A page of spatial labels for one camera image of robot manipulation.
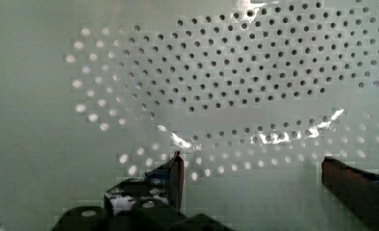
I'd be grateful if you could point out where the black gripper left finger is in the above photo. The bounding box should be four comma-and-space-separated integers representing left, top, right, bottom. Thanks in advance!
52, 151, 234, 231

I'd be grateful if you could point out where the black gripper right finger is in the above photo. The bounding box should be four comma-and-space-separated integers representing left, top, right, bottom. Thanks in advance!
321, 156, 379, 231

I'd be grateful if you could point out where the green oval plastic strainer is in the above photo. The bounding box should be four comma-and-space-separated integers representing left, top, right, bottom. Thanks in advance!
0, 0, 379, 231

